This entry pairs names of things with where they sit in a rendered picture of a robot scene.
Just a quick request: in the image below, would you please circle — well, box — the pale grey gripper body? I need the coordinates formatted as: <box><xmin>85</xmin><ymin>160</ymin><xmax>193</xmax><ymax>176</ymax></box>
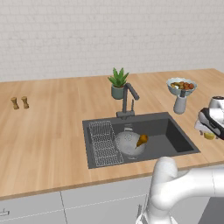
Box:
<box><xmin>194</xmin><ymin>119</ymin><xmax>219</xmax><ymax>138</ymax></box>

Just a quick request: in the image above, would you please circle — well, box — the green-yellow kiwi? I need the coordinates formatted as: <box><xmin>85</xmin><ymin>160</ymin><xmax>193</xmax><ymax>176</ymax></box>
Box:
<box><xmin>204</xmin><ymin>131</ymin><xmax>215</xmax><ymax>141</ymax></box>

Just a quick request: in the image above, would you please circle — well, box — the dark grey sink basin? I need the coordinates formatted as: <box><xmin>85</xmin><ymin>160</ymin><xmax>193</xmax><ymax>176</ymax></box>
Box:
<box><xmin>81</xmin><ymin>111</ymin><xmax>201</xmax><ymax>170</ymax></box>

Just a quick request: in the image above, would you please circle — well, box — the brown-yellow pear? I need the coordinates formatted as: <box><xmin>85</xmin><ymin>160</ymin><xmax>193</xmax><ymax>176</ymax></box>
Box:
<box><xmin>136</xmin><ymin>133</ymin><xmax>150</xmax><ymax>149</ymax></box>

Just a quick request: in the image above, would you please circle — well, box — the dark grey sink faucet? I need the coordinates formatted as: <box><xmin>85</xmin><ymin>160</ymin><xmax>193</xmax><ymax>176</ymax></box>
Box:
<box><xmin>115</xmin><ymin>82</ymin><xmax>140</xmax><ymax>120</ymax></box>

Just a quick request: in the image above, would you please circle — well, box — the white dispenser bottle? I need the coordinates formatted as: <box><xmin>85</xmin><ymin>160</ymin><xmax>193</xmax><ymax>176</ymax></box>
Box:
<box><xmin>172</xmin><ymin>89</ymin><xmax>188</xmax><ymax>116</ymax></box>

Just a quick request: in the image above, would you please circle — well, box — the pale blue fruit bowl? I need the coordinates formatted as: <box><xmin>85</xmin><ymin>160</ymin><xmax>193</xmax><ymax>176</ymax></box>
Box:
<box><xmin>165</xmin><ymin>77</ymin><xmax>199</xmax><ymax>97</ymax></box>

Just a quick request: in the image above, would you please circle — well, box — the dark grey dishwasher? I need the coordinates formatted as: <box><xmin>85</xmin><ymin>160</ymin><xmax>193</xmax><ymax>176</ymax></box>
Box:
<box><xmin>197</xmin><ymin>196</ymin><xmax>224</xmax><ymax>224</ymax></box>

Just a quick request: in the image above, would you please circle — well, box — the green plant in grey pot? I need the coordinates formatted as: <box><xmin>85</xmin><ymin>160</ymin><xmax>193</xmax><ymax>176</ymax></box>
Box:
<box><xmin>107</xmin><ymin>67</ymin><xmax>130</xmax><ymax>101</ymax></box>

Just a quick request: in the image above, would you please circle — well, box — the wide grey drawer front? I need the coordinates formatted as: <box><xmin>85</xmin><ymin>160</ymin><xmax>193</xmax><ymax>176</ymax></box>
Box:
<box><xmin>59</xmin><ymin>176</ymin><xmax>153</xmax><ymax>210</ymax></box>

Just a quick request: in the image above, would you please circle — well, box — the wide grey cupboard door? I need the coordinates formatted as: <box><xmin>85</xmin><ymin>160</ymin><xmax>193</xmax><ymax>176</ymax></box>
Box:
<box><xmin>62</xmin><ymin>193</ymin><xmax>151</xmax><ymax>224</ymax></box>

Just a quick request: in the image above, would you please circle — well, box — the wooden shaker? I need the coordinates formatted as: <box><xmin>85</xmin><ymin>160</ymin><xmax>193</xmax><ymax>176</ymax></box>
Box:
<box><xmin>10</xmin><ymin>96</ymin><xmax>20</xmax><ymax>110</ymax></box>
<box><xmin>20</xmin><ymin>95</ymin><xmax>31</xmax><ymax>109</ymax></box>

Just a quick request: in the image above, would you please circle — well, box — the wire drying rack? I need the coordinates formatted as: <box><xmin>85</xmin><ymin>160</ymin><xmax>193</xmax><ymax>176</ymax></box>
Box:
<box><xmin>87</xmin><ymin>120</ymin><xmax>125</xmax><ymax>168</ymax></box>

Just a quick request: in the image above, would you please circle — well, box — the silver cupboard door handle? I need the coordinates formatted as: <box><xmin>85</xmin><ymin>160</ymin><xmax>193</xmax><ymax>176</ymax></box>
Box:
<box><xmin>136</xmin><ymin>203</ymin><xmax>144</xmax><ymax>223</ymax></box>

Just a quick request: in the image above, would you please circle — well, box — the silver drawer handle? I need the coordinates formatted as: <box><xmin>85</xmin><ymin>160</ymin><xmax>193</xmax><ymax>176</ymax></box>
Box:
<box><xmin>0</xmin><ymin>207</ymin><xmax>11</xmax><ymax>217</ymax></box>

